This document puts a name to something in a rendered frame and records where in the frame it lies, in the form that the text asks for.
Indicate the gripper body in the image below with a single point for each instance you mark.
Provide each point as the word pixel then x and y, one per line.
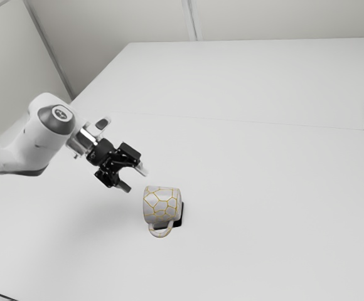
pixel 102 155

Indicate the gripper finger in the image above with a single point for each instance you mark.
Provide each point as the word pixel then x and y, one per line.
pixel 117 180
pixel 131 158

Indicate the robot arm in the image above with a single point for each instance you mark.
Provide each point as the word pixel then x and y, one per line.
pixel 28 138

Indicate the white mug with gold lines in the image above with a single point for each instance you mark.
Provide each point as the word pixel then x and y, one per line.
pixel 161 203

